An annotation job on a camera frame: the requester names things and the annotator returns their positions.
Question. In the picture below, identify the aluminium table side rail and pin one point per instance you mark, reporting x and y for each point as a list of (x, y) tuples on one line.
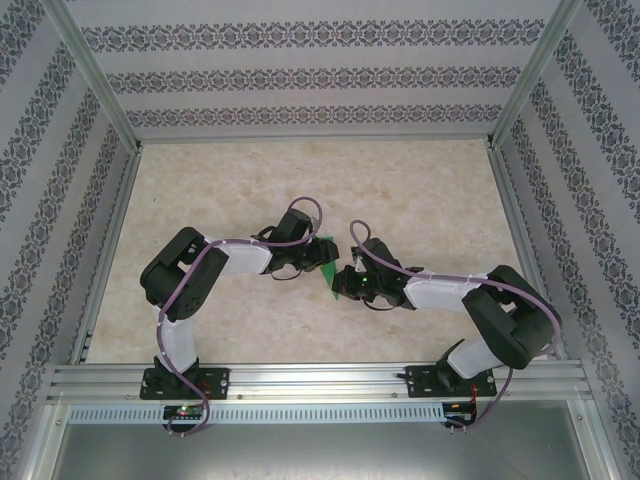
[(509, 200), (125, 200)]

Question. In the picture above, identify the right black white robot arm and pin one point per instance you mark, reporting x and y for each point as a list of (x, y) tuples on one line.
[(500, 330)]

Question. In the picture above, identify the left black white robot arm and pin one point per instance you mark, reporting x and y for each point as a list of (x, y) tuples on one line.
[(160, 280)]

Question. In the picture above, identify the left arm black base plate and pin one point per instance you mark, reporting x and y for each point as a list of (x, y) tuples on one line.
[(220, 382)]

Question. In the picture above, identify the aluminium frame post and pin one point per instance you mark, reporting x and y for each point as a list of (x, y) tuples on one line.
[(597, 450), (530, 75), (42, 450), (95, 75)]

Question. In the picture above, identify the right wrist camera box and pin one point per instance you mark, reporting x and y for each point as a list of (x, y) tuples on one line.
[(359, 260)]

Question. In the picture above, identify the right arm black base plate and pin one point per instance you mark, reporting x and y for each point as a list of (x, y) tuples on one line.
[(420, 382)]

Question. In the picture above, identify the green paper sheet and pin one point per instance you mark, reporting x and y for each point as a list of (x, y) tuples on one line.
[(332, 280)]

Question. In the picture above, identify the grey sheet metal tray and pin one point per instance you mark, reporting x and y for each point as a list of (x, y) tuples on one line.
[(320, 455)]

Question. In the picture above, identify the long aluminium mounting rail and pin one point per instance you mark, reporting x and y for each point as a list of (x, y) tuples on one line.
[(320, 382)]

